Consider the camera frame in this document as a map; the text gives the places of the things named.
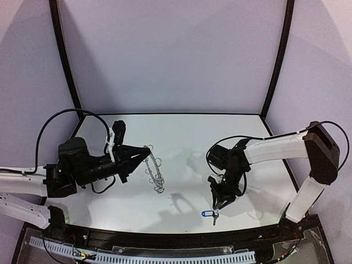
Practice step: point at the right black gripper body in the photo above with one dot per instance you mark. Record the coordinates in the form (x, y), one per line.
(220, 191)

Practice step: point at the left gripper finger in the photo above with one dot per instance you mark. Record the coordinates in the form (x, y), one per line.
(129, 152)
(134, 160)

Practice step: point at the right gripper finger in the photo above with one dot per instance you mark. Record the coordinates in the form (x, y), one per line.
(223, 201)
(215, 200)

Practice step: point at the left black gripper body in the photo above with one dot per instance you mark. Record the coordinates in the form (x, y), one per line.
(121, 163)

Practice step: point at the blue tag key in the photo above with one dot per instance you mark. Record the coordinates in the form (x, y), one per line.
(209, 215)

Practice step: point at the metal ring disc with keyrings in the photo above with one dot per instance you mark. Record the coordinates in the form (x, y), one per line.
(153, 165)

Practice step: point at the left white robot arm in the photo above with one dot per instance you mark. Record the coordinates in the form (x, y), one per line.
(76, 168)

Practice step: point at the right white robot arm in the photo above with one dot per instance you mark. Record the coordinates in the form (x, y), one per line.
(313, 143)

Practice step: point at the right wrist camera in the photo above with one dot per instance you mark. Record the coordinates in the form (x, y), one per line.
(215, 178)

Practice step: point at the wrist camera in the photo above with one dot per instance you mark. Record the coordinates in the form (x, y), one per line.
(115, 137)
(215, 178)

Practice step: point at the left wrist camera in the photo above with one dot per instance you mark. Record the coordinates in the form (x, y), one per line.
(115, 137)

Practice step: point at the white slotted cable duct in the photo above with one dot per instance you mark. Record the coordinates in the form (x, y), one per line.
(217, 255)

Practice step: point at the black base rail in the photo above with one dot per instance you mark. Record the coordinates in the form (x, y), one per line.
(106, 239)

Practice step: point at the left black frame post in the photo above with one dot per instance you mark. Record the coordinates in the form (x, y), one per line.
(58, 32)

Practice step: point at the black frame post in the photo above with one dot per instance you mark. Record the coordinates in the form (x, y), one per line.
(287, 21)
(58, 32)

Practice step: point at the right black frame post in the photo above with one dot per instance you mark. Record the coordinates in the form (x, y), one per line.
(287, 21)

